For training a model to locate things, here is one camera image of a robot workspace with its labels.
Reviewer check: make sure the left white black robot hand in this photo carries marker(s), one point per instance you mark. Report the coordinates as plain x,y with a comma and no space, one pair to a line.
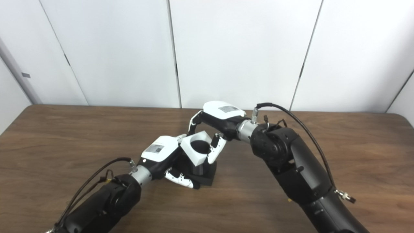
160,152

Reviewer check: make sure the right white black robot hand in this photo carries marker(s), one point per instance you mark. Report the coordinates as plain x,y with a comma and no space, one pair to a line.
223,115

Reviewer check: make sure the white square piece with hole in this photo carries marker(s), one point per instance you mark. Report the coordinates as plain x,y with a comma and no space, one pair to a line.
195,157

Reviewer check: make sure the black peg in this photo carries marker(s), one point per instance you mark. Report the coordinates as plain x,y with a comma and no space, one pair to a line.
205,174

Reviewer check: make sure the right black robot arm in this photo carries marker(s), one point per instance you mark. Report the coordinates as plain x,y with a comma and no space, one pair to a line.
297,171

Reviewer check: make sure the small grey wall tag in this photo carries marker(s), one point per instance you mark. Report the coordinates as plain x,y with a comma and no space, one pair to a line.
26,75

